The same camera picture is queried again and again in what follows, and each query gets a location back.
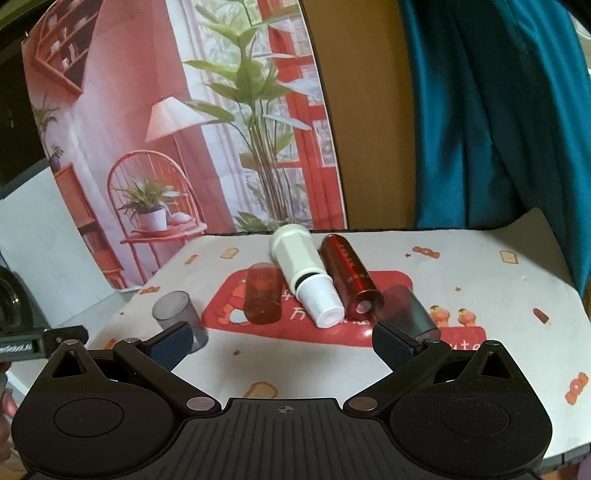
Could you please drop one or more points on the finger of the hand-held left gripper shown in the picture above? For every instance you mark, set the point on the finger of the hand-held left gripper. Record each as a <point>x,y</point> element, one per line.
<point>55,340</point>

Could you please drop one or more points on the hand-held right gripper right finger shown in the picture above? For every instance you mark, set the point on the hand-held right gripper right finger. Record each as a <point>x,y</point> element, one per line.
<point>393,347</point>

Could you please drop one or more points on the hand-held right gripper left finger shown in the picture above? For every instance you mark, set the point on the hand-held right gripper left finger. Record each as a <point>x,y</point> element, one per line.
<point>168,347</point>

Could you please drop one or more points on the grey transparent cup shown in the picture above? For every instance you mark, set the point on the grey transparent cup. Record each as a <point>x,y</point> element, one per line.
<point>413,310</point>
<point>175,314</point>

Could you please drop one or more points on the brown transparent cup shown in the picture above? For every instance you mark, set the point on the brown transparent cup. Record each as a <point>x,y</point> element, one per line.
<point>262,293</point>

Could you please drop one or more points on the dark round object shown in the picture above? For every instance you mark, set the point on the dark round object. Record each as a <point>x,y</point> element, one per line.
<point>11,300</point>

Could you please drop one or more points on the red metallic bottle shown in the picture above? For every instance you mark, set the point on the red metallic bottle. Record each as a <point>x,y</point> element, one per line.
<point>351,274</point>

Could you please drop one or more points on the printed table mat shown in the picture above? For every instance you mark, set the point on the printed table mat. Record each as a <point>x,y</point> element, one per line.
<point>480,295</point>

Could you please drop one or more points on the white plastic bottle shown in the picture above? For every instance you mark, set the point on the white plastic bottle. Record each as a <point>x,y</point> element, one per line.
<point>302,270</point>

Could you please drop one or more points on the dark screen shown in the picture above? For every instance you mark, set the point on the dark screen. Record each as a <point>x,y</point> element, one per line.
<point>16,120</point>

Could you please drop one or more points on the brown wooden panel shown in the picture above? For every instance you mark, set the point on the brown wooden panel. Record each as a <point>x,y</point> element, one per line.
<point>369,115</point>

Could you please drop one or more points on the teal curtain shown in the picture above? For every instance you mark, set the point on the teal curtain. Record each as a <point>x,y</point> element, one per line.
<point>498,115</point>

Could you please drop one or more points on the wall poster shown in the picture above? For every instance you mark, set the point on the wall poster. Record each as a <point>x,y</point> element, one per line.
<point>184,115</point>

